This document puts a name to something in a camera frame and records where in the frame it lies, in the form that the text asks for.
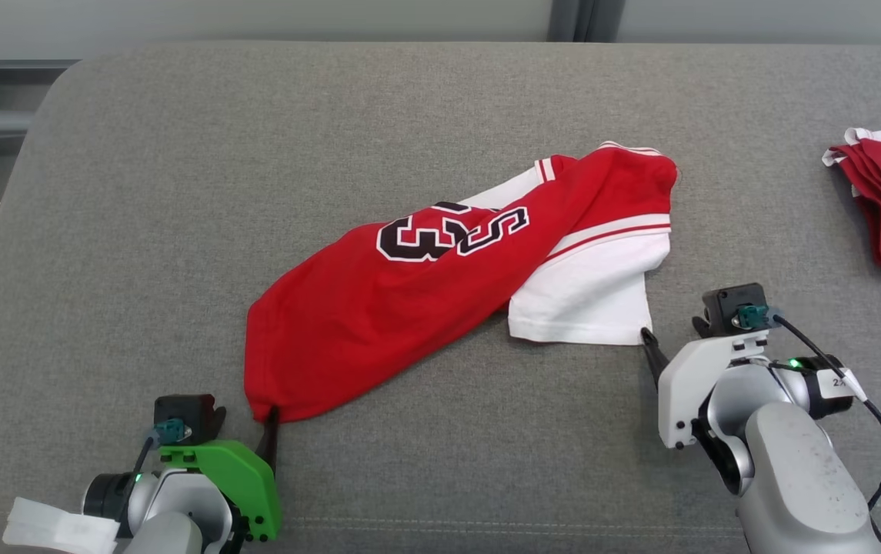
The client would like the white left cable label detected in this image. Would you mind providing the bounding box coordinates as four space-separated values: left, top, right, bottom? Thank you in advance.
2 496 122 554

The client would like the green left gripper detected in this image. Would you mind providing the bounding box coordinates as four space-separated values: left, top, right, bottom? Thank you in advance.
157 405 284 542

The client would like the white right cable label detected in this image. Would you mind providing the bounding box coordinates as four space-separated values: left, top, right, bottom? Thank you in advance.
825 368 869 402

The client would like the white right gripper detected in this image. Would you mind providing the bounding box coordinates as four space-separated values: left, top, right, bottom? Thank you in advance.
640 316 770 450

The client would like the grey vertical wall post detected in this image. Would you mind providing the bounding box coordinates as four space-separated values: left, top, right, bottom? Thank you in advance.
548 0 627 44

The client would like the white cable label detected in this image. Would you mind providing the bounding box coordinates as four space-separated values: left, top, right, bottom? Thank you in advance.
825 368 869 402
2 496 122 554

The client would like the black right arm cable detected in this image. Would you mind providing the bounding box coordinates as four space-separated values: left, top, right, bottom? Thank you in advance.
732 305 881 554

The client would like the red white number 23 jersey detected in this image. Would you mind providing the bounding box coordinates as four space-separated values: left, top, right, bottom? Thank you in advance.
244 141 679 425

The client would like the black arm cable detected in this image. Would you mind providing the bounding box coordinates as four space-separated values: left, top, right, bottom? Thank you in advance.
123 419 187 497
732 305 881 554

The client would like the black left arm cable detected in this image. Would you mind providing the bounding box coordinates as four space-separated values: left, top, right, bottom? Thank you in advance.
123 419 187 497

